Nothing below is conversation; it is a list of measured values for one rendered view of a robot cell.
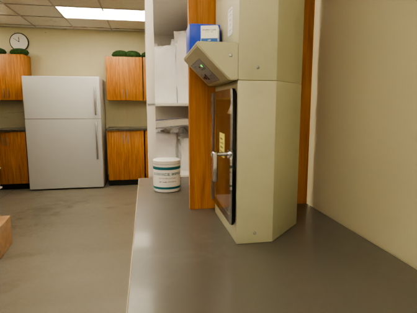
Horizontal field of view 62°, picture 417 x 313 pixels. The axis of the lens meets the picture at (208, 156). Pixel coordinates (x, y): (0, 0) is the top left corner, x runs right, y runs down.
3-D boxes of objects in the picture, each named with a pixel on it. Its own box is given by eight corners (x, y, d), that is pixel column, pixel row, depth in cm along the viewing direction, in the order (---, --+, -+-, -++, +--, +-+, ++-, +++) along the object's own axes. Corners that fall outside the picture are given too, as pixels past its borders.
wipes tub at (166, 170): (179, 185, 176) (179, 156, 174) (182, 192, 163) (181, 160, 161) (152, 187, 174) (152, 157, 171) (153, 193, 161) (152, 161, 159)
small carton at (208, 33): (219, 49, 106) (219, 28, 105) (218, 46, 101) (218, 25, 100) (203, 49, 106) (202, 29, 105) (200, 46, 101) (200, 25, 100)
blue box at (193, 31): (214, 57, 123) (214, 30, 122) (219, 53, 113) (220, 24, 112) (186, 56, 121) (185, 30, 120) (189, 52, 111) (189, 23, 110)
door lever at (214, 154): (229, 182, 103) (228, 180, 105) (229, 149, 101) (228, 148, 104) (211, 182, 102) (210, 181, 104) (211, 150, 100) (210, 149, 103)
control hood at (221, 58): (215, 86, 126) (215, 58, 125) (238, 80, 95) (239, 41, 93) (183, 86, 124) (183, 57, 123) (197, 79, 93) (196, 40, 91)
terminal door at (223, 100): (214, 199, 131) (215, 92, 126) (234, 226, 102) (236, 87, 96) (212, 199, 131) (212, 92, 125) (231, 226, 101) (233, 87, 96)
